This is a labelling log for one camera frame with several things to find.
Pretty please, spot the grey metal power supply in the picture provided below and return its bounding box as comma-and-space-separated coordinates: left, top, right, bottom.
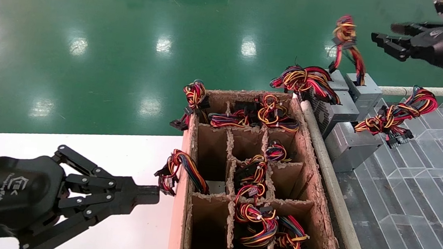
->
324, 68, 351, 93

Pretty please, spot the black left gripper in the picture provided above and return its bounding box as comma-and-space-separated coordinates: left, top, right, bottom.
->
0, 138, 164, 249

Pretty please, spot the clear plastic divided tray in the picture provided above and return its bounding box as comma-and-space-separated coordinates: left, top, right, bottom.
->
342, 87, 443, 249

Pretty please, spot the cardboard box with dividers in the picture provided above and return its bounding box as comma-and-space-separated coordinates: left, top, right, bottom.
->
167, 82, 352, 249

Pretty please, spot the power supply with colourful cables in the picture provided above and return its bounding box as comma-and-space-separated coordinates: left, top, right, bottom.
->
231, 201, 281, 249
153, 147, 230, 202
231, 152, 271, 206
322, 78, 440, 183
242, 90, 303, 133
207, 108, 252, 131
265, 62, 364, 143
169, 77, 213, 134
323, 13, 390, 121
275, 215, 312, 249
264, 140, 290, 163

